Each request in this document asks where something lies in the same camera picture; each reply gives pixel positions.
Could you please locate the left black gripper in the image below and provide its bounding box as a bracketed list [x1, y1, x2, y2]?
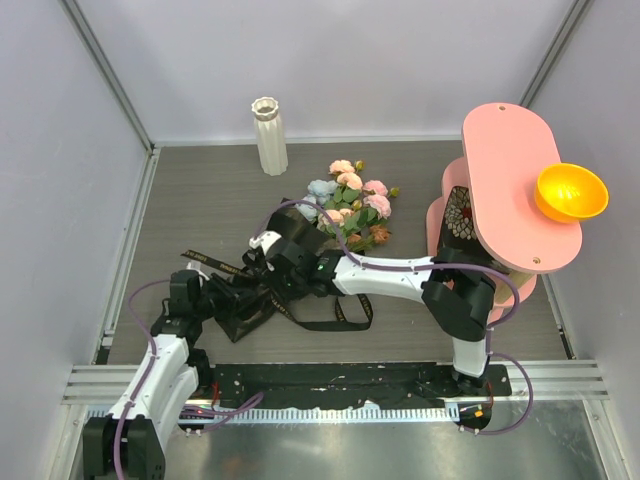
[193, 274, 256, 322]

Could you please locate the black ribbon gold lettering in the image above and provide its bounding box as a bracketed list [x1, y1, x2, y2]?
[181, 250, 374, 343]

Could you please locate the black wrapping paper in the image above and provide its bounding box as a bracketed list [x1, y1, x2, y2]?
[213, 197, 367, 344]

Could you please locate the artificial flower bouquet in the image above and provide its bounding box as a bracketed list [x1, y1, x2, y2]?
[295, 159, 399, 253]

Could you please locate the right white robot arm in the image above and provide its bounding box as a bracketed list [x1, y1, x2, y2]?
[244, 231, 495, 395]

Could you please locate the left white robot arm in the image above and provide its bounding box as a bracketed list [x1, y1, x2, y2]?
[82, 260, 213, 479]

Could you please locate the white ribbed ceramic vase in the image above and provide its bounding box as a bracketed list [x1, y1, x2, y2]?
[251, 97, 288, 176]

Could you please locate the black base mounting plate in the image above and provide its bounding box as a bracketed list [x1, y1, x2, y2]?
[201, 362, 512, 410]

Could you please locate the black floral patterned box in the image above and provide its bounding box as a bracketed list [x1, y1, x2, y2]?
[436, 186, 511, 274]

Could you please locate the pink tiered shelf stand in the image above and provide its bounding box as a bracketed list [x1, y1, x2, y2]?
[426, 102, 582, 299]

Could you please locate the orange plastic bowl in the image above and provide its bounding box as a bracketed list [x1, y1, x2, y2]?
[534, 163, 610, 223]

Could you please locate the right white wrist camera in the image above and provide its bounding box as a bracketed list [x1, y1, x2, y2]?
[249, 230, 281, 254]

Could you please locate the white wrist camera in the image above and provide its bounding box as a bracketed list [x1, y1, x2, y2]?
[186, 260, 210, 281]
[249, 230, 281, 254]

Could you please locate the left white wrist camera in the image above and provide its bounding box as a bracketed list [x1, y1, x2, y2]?
[186, 260, 210, 281]

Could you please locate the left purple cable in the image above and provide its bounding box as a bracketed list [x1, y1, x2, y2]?
[113, 277, 266, 480]

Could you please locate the purple cable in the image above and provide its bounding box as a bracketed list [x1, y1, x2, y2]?
[253, 199, 535, 435]
[113, 277, 266, 480]

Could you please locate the white slotted cable duct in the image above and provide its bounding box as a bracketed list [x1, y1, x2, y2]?
[85, 405, 460, 424]

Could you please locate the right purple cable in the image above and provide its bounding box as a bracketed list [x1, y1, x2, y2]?
[253, 199, 535, 435]

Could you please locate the aluminium frame rail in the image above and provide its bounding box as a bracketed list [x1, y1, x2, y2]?
[60, 360, 611, 406]

